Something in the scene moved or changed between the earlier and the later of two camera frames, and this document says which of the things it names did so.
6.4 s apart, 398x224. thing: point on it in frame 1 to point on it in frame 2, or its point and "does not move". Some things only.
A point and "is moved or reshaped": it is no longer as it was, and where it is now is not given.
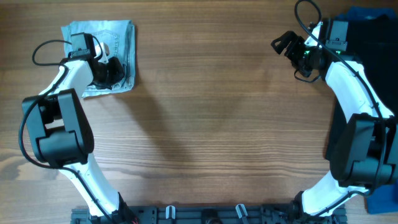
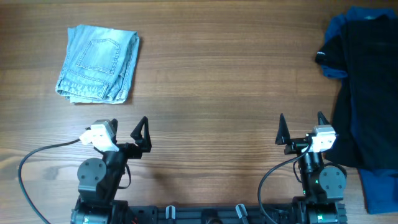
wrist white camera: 316,31 to 324,137
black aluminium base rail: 208,213 does not move
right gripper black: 296,43 to 283,138
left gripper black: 118,74 to 134,152
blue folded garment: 384,201 does not move
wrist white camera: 104,58 to 101,135
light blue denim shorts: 119,37 is moved or reshaped
